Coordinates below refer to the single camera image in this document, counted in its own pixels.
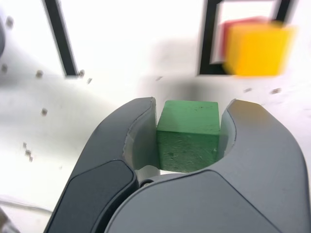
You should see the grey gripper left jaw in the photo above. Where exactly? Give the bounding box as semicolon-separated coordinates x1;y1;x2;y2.
45;97;160;233

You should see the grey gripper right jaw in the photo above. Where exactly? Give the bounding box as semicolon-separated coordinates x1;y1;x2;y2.
93;98;311;233

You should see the green cube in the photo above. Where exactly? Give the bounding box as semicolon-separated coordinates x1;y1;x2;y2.
155;100;221;174

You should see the yellow cube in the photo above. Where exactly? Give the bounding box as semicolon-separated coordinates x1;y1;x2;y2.
223;22;296;78

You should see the red cube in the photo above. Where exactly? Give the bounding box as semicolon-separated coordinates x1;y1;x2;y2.
218;16;271;62

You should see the black tape square outline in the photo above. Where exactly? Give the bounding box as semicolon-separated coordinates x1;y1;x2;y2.
198;0;293;76

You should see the black tape strip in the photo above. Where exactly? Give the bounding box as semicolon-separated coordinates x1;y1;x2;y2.
43;0;79;78

